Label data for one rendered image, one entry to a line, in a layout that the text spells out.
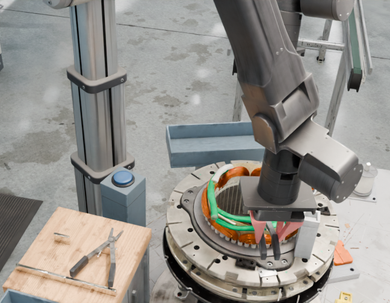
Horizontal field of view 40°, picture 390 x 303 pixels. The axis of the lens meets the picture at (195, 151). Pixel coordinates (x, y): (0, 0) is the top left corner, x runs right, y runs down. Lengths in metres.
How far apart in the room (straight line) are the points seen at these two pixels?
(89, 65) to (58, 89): 2.29
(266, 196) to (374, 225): 0.81
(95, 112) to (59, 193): 1.48
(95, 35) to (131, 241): 0.45
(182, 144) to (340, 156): 0.67
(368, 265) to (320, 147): 0.79
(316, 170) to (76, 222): 0.52
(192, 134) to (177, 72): 2.37
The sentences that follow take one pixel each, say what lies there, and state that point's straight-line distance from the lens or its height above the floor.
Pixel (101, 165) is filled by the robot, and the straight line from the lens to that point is 1.35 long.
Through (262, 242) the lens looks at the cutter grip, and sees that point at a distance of 0.81.
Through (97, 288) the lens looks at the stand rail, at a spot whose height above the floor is 1.07.
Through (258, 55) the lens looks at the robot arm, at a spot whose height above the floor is 1.53.
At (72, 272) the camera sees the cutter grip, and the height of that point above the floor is 1.09.
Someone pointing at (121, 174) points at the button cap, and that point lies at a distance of 1.16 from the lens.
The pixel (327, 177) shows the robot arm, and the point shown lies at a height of 1.38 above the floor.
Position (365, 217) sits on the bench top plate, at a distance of 1.54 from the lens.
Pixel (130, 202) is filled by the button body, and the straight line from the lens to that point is 1.15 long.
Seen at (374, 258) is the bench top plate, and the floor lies 0.78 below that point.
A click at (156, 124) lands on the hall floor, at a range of 3.12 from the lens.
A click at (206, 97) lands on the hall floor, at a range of 3.39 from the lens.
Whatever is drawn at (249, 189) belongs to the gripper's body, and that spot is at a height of 1.29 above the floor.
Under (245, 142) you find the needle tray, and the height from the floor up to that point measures 1.03.
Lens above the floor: 1.79
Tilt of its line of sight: 38 degrees down
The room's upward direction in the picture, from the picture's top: 4 degrees clockwise
